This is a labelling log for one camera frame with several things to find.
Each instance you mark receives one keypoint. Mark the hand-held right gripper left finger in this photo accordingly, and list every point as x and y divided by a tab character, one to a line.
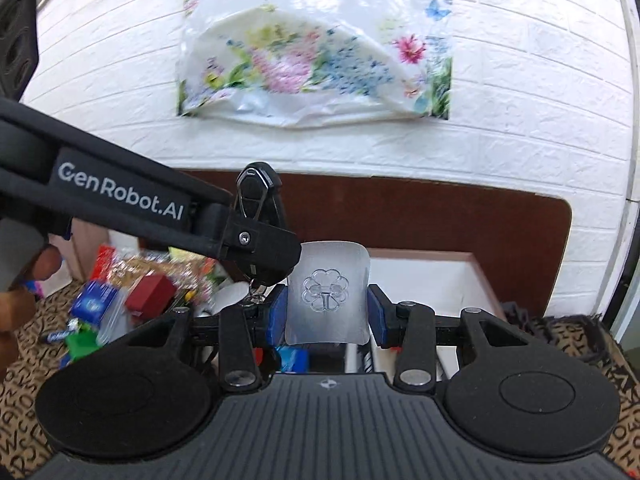
278	317

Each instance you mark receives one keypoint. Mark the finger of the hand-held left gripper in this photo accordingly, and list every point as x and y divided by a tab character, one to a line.
280	205
265	250

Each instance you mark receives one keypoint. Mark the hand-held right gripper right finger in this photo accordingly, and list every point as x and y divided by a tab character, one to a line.
374	317

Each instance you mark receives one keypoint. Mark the black car key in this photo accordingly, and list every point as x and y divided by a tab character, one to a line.
252	192

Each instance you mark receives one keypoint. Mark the clear embossed plastic card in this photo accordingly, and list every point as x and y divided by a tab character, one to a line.
327	292

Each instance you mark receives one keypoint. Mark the brown cardboard box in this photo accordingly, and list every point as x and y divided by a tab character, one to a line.
440	285

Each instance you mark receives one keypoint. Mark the person's left hand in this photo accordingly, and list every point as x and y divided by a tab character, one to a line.
47	262

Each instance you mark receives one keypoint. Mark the blue packet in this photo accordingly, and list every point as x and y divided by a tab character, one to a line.
294	360

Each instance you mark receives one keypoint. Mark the white cup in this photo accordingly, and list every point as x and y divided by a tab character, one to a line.
232	295

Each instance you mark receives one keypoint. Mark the colourful candy packet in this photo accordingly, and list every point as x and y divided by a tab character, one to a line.
192	267

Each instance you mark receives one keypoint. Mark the brown paper bag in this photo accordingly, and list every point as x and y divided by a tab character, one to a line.
87	255

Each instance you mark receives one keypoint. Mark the red snack packet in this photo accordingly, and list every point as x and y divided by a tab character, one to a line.
102	262

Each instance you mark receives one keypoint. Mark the clear snack packet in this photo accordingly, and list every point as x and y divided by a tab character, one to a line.
137	270

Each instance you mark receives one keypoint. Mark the red gift box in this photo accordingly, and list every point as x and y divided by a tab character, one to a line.
150	292

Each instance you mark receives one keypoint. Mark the blue small box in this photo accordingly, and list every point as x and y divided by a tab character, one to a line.
92	305

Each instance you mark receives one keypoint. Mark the dark brown wooden board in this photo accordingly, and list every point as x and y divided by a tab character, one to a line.
450	220

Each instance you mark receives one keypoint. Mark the black plastic frames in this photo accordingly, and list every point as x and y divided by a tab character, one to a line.
515	310

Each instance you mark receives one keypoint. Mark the floral plastic bag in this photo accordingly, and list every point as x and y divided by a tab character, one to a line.
320	50

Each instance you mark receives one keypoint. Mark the blue battery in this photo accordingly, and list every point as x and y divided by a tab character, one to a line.
57	335

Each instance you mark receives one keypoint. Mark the green plastic piece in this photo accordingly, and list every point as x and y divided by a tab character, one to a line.
82	345

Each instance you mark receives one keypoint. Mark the black perforated panel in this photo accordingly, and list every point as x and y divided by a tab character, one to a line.
17	35

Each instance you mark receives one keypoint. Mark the letter printed blanket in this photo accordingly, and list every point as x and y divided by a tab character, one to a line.
30	395

